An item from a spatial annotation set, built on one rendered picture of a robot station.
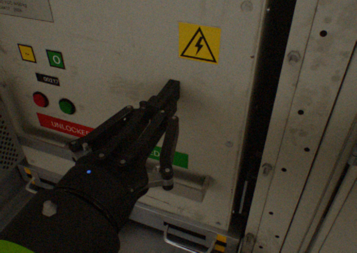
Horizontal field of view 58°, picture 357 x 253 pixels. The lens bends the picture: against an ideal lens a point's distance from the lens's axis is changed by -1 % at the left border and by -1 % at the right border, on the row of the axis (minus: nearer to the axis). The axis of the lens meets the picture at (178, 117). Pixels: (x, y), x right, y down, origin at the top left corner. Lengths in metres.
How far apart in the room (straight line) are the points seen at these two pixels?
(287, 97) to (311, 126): 0.05
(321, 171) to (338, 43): 0.20
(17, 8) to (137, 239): 0.51
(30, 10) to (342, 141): 0.49
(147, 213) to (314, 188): 0.34
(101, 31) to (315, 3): 0.28
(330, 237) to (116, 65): 0.43
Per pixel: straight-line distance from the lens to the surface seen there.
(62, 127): 0.67
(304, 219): 0.61
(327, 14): 0.40
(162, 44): 0.45
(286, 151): 0.50
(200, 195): 0.55
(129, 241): 0.76
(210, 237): 0.69
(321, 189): 0.55
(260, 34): 0.41
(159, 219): 0.71
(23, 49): 0.62
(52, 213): 0.28
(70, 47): 0.54
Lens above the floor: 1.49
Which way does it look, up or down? 38 degrees down
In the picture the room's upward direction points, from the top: straight up
